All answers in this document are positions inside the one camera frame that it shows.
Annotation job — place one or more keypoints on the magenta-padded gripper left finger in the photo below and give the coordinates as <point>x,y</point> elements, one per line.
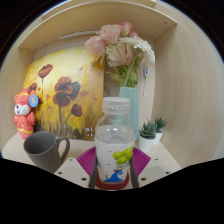
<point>71,171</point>

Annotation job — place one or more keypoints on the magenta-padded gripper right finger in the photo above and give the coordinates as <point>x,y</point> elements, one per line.
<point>153,170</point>

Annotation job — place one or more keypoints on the clear plastic water bottle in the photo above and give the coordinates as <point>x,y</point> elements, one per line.
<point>114,140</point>

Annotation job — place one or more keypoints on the succulent in white pot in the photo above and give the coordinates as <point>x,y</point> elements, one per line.
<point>146,141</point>

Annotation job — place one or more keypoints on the grey mug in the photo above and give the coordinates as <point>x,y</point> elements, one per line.
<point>41,150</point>

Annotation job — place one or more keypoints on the teal vase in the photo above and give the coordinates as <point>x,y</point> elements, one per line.
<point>133,106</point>

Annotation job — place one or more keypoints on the red plush toy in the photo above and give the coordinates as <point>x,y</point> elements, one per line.
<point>23,120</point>

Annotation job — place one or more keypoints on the yellow poppy painting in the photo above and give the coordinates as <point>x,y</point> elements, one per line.
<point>66,66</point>

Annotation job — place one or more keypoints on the pink and white flower bouquet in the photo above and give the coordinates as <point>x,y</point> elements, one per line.
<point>113,43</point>

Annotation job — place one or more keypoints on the white light bar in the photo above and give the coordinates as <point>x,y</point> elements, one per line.
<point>80,34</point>

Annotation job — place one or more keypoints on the light wooden shelf unit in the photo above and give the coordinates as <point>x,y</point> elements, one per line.
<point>100,16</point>

